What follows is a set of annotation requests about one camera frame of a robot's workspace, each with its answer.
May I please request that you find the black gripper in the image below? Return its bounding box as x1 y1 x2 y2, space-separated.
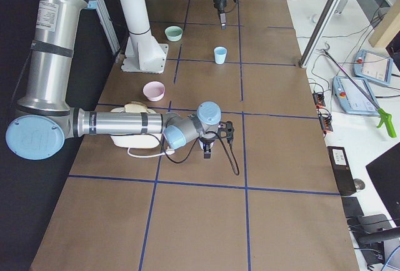
199 132 217 159
213 0 227 30

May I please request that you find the light blue cup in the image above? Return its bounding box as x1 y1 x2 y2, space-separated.
214 46 228 65

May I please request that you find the green bowl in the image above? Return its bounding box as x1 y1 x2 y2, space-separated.
164 26 183 42

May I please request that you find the pink bowl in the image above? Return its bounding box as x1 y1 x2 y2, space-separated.
142 81 166 102

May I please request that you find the cream toaster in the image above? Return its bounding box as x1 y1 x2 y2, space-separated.
110 106 164 149

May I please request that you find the bread slice in toaster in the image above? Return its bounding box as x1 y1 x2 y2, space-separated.
124 102 148 113

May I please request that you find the orange connector strip near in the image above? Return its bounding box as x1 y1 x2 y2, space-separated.
317 108 333 134

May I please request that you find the orange connector strip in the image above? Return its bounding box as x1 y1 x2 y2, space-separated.
317 108 333 134
312 92 326 108

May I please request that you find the orange connector strip far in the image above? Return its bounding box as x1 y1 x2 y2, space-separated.
312 92 326 108

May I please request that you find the black box with label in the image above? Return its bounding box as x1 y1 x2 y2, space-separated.
327 146 356 196

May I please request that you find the near teach pendant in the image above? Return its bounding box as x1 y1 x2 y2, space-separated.
332 76 379 117

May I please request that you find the teach pendant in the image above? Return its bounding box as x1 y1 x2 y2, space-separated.
353 49 393 86
332 76 379 117

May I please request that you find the far teach pendant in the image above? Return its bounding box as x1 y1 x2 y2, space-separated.
353 49 393 86

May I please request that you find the white power plug cable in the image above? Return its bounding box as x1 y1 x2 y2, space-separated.
126 145 176 159

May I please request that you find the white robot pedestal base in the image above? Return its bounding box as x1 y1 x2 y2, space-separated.
120 0 169 74

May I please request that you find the aluminium frame post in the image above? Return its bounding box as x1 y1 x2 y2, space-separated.
299 0 348 68

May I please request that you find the green handled grabber tool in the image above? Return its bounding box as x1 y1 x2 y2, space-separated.
320 42 398 139

